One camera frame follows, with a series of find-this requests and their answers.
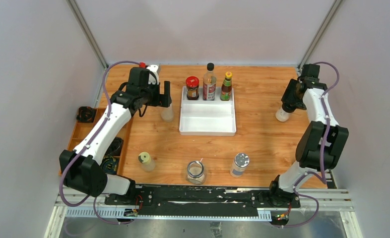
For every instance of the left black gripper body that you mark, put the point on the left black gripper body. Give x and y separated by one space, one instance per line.
152 96

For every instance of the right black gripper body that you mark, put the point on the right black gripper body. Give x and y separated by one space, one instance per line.
291 94

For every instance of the silver lid shaker jar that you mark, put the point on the silver lid shaker jar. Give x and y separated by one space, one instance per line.
167 114

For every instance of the black cap white pepper bottle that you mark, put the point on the black cap white pepper bottle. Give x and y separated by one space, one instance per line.
282 115

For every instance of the red lid brown jar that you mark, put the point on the red lid brown jar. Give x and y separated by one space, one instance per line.
192 85

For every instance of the white divided tray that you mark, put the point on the white divided tray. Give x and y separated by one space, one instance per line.
207 118

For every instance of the black cap soy sauce bottle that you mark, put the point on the black cap soy sauce bottle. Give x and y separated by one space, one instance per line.
209 83

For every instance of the yellow cap sauce bottle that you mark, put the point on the yellow cap sauce bottle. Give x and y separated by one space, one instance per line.
226 89

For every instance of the yellow lid spice bottle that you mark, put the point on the yellow lid spice bottle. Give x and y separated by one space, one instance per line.
146 161

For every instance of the round glass jar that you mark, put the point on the round glass jar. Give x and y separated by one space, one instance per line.
196 173

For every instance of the silver lid peppercorn bottle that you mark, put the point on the silver lid peppercorn bottle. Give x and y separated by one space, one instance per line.
239 165

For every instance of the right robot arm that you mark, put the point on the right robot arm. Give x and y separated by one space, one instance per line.
323 141

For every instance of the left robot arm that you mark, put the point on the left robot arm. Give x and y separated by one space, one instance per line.
81 167

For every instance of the wooden compartment organizer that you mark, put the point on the wooden compartment organizer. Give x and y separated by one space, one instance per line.
82 129

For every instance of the dark coil in organizer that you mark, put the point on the dark coil in organizer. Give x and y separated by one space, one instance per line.
110 164

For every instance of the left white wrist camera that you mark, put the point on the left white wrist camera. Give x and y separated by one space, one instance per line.
153 74

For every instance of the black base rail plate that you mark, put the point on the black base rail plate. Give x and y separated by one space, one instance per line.
202 201

